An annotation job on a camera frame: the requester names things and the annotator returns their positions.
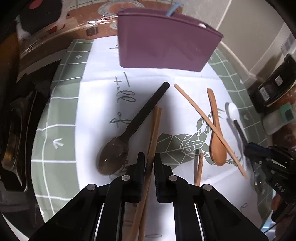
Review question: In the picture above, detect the patterned plate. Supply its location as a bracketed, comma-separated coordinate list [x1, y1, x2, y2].
[98, 1, 144, 16]

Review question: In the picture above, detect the wooden chopstick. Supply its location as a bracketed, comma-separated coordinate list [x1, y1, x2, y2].
[127, 106, 162, 240]
[137, 107, 163, 241]
[174, 84, 248, 179]
[195, 153, 204, 186]

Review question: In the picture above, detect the white green printed mat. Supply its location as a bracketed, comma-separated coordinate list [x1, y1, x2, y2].
[31, 36, 273, 227]

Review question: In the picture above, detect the black handled spoon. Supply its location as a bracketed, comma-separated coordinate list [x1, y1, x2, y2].
[233, 120, 263, 195]
[97, 82, 170, 175]

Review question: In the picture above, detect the white jar green lid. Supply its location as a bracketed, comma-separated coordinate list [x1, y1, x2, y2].
[262, 102, 295, 136]

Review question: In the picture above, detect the purple utensil holder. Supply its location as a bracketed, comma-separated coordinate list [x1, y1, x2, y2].
[117, 8, 224, 72]

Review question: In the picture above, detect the wooden spoon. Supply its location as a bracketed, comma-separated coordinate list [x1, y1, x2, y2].
[207, 88, 227, 166]

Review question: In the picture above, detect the white plastic spoon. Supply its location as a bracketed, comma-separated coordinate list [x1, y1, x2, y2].
[225, 102, 244, 141]

